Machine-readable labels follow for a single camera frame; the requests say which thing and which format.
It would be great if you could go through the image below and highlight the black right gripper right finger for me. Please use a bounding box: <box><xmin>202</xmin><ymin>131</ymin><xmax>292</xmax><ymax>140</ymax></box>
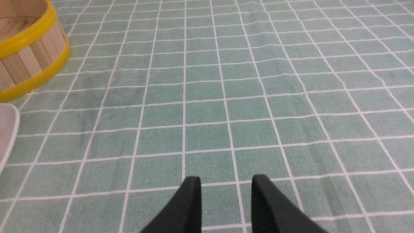
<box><xmin>251</xmin><ymin>174</ymin><xmax>326</xmax><ymax>233</ymax></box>

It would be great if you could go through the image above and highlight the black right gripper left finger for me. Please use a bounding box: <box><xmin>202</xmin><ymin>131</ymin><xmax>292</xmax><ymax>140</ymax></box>
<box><xmin>141</xmin><ymin>176</ymin><xmax>202</xmax><ymax>233</ymax></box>

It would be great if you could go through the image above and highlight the white square plate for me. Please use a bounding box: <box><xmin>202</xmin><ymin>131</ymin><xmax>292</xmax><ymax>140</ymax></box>
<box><xmin>0</xmin><ymin>103</ymin><xmax>20</xmax><ymax>173</ymax></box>

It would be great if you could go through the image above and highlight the green checkered tablecloth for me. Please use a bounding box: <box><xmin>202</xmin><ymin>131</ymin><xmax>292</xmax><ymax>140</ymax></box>
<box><xmin>1</xmin><ymin>0</ymin><xmax>414</xmax><ymax>233</ymax></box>

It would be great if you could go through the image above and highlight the yellow bamboo steamer basket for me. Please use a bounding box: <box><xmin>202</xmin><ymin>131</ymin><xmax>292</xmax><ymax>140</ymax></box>
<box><xmin>0</xmin><ymin>0</ymin><xmax>71</xmax><ymax>103</ymax></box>

